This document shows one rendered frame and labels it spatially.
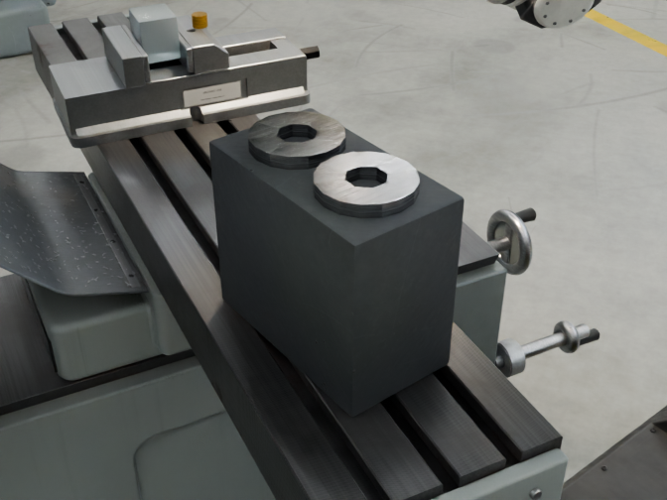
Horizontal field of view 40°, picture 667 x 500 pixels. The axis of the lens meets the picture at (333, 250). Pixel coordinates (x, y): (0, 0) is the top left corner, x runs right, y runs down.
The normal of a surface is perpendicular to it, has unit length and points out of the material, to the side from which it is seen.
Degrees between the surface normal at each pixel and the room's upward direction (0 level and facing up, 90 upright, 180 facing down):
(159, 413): 90
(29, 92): 0
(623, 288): 0
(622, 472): 0
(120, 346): 90
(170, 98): 90
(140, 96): 90
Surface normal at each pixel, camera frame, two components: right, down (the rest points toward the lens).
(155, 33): 0.41, 0.52
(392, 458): 0.00, -0.82
